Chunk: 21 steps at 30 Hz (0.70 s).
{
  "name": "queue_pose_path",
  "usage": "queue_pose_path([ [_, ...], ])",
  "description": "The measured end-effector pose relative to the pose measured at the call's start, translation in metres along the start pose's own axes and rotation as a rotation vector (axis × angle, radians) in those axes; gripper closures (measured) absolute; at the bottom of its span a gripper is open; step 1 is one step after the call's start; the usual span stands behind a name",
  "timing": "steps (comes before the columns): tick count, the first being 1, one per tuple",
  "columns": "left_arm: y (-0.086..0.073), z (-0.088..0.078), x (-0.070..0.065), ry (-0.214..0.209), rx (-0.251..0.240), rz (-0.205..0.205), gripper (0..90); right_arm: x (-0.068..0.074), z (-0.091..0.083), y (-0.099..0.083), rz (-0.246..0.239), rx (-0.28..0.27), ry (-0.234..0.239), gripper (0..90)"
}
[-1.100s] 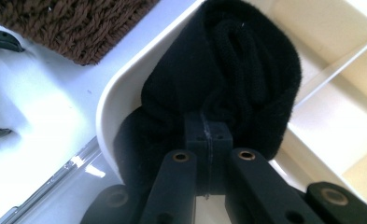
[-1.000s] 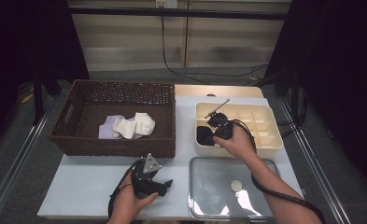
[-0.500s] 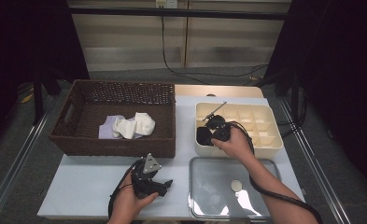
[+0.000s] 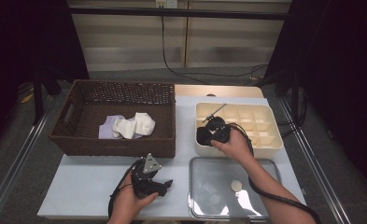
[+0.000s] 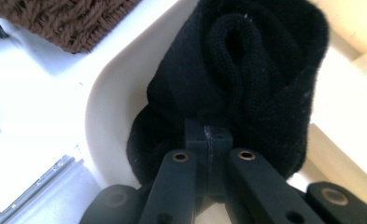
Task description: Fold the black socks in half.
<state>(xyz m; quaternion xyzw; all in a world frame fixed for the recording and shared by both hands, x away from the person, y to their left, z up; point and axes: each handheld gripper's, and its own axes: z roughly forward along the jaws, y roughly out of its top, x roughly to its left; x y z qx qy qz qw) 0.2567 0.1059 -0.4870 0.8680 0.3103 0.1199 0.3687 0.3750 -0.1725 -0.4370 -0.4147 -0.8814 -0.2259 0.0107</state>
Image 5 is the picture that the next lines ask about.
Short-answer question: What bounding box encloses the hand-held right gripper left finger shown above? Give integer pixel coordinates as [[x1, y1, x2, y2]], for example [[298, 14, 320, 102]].
[[138, 118, 212, 224]]

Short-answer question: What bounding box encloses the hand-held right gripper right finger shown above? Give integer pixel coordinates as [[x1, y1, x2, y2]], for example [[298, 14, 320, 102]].
[[208, 130, 325, 224]]

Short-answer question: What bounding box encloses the black sock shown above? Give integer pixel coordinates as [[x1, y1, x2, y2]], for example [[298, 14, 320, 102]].
[[126, 0, 330, 188]]

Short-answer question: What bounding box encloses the cream divided storage box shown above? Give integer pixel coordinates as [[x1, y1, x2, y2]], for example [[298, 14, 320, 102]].
[[84, 0, 367, 216]]

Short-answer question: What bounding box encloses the clear plastic box lid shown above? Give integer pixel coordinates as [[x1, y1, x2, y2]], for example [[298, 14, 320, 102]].
[[0, 153, 103, 224]]

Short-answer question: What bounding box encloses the brown wicker basket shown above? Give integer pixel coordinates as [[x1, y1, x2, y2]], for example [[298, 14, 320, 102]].
[[0, 0, 142, 54]]

